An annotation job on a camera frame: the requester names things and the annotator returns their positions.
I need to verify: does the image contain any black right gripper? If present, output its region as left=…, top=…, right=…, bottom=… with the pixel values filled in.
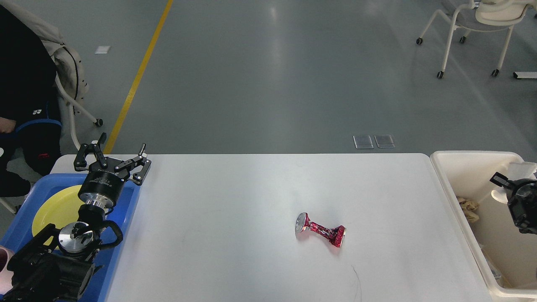
left=490, top=172, right=537, bottom=234

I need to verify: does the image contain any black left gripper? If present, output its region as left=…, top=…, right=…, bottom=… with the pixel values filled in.
left=73, top=133, right=151, bottom=208

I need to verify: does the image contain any white paper napkin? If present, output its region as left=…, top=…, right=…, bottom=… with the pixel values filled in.
left=491, top=162, right=537, bottom=204

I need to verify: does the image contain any yellow plastic plate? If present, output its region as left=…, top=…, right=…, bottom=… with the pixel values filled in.
left=32, top=185, right=83, bottom=236

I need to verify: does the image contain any pink mug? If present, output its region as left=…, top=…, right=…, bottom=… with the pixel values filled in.
left=0, top=245, right=13, bottom=295

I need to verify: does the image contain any red white snack wrapper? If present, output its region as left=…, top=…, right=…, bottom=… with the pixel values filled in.
left=294, top=212, right=347, bottom=248

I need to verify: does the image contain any brown paper ball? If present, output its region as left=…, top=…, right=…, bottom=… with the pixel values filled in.
left=456, top=196, right=480, bottom=223

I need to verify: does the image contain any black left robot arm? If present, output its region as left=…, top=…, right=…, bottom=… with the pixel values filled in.
left=1, top=133, right=151, bottom=302

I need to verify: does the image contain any beige plastic bin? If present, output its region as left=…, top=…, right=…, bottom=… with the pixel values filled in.
left=431, top=151, right=537, bottom=302

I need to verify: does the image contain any person in dark clothes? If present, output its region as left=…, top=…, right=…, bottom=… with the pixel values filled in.
left=0, top=6, right=62, bottom=198

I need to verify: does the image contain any white chair with jacket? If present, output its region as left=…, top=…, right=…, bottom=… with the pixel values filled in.
left=1, top=0, right=103, bottom=149

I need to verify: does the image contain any white bar on floor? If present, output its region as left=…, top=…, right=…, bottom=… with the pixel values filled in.
left=513, top=71, right=537, bottom=80

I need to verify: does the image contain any blue plastic tray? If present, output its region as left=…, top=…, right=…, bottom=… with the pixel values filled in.
left=1, top=173, right=140, bottom=302

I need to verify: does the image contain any floor outlet plate right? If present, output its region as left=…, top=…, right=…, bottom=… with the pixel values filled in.
left=374, top=134, right=395, bottom=148

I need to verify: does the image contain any floor outlet plate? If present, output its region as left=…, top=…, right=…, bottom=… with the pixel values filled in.
left=353, top=135, right=374, bottom=149
left=374, top=134, right=395, bottom=148

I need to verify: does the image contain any floor outlet plate left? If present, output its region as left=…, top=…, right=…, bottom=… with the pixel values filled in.
left=353, top=135, right=374, bottom=149

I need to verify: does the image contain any white chair on casters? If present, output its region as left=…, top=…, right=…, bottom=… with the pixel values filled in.
left=416, top=0, right=536, bottom=79

